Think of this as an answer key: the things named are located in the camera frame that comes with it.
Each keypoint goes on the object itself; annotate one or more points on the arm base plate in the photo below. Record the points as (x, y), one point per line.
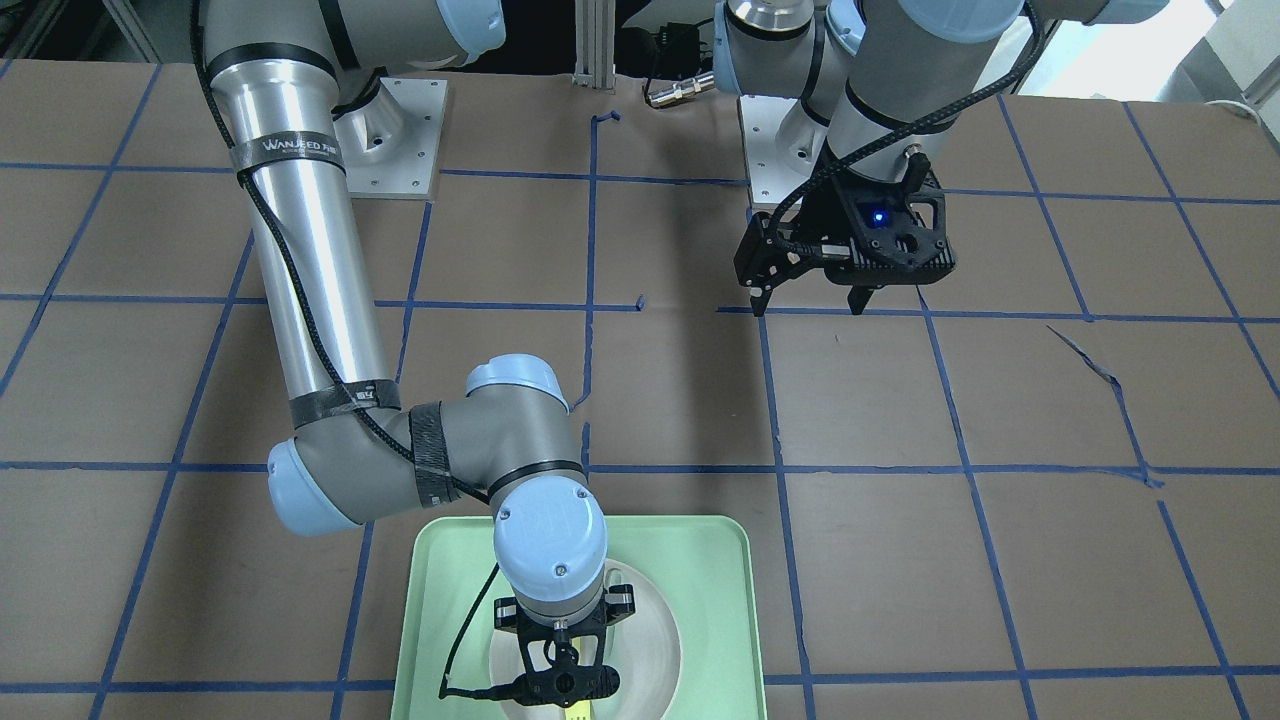
(781, 143)
(391, 145)

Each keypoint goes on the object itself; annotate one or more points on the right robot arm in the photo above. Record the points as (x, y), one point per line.
(273, 75)

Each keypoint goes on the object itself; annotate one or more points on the light green tray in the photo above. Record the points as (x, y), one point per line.
(701, 564)

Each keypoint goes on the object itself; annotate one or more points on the gold metal cylinder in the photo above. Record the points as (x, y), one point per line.
(681, 91)

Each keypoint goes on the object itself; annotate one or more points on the white round plate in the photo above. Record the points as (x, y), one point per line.
(645, 650)

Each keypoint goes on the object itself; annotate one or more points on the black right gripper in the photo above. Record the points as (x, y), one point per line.
(507, 610)

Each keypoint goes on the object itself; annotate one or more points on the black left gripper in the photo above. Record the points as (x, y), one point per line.
(826, 213)

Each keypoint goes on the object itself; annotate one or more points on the yellow plastic fork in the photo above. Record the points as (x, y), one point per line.
(582, 710)

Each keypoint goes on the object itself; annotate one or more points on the aluminium frame post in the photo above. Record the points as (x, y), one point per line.
(595, 27)

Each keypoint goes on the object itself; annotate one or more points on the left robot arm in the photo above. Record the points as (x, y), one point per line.
(880, 84)

